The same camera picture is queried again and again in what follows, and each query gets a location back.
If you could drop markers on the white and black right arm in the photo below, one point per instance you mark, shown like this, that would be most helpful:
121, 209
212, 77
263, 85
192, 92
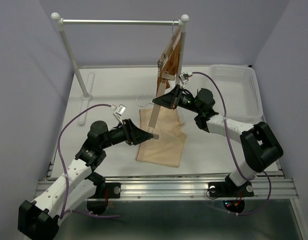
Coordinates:
259, 144

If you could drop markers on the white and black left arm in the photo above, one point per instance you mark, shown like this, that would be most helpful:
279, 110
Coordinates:
40, 218

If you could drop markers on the aluminium mounting rail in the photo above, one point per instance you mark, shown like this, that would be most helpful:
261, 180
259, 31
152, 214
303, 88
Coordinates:
187, 188

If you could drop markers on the beige underwear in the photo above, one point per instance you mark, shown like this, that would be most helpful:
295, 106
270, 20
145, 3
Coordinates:
166, 150

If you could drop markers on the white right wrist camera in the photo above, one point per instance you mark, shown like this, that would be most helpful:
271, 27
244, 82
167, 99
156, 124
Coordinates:
185, 78

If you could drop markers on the white plastic basket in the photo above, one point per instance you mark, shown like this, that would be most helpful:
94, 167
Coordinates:
239, 88

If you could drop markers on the white clothes rack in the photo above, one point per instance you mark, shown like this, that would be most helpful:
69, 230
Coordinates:
92, 44

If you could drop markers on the wooden hanger with brown underwear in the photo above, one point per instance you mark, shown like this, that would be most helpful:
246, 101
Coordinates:
167, 53

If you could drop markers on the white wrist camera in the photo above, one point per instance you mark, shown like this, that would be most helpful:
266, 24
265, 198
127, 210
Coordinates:
118, 112
185, 78

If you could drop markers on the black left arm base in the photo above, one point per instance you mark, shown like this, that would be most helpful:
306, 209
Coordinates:
99, 202

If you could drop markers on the wooden clip hanger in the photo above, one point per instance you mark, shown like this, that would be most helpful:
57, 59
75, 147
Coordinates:
156, 108

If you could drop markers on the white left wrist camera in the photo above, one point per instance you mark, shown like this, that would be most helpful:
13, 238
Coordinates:
118, 112

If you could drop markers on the brown underwear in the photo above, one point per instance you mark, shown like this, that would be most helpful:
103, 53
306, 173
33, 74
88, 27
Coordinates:
171, 66

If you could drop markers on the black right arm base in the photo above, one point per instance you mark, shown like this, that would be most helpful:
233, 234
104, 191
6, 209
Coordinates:
233, 195

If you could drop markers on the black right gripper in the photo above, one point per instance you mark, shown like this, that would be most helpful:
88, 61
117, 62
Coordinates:
171, 99

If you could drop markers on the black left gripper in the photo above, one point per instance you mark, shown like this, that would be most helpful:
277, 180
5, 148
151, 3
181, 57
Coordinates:
133, 135

